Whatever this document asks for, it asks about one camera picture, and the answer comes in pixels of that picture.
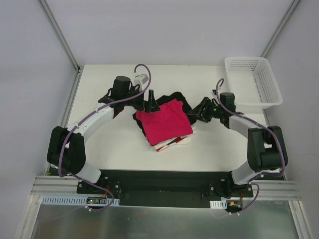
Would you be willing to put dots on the pink t shirt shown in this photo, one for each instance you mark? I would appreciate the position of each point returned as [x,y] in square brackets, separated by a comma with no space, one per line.
[170,122]

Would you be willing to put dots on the aluminium frame rail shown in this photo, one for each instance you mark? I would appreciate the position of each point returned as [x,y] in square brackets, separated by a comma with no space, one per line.
[54,185]

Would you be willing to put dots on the white slotted cable duct right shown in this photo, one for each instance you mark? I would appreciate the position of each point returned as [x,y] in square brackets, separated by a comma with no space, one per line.
[218,204]

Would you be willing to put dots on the white perforated plastic basket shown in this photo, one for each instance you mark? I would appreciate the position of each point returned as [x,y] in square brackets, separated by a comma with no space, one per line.
[252,81]

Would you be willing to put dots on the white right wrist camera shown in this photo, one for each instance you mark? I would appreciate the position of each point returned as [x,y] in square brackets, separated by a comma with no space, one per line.
[214,92]

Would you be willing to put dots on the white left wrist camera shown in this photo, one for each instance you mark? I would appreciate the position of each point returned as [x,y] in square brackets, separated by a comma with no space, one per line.
[141,80]

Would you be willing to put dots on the white slotted cable duct left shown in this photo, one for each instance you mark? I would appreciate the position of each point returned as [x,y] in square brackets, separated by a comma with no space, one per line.
[79,201]

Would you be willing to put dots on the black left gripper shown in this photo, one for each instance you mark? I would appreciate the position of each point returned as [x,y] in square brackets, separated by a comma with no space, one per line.
[143,102]

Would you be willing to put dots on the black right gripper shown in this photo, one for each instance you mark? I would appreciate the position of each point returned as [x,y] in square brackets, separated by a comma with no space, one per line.
[204,109]

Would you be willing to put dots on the white red shirt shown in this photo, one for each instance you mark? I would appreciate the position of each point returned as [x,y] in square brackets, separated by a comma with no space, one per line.
[182,140]

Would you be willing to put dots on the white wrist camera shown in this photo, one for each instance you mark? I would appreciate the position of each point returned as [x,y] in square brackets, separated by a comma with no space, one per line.
[214,92]
[141,80]

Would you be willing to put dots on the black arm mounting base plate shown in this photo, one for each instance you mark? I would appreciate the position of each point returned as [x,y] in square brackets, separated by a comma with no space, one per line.
[176,189]

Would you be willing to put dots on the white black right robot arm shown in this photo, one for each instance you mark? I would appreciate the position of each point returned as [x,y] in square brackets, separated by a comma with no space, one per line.
[266,151]

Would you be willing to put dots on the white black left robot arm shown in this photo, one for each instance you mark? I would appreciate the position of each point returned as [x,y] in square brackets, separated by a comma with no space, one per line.
[66,148]

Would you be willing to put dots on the white slotted cable duct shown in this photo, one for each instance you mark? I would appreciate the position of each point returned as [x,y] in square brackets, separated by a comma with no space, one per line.
[218,204]
[79,201]

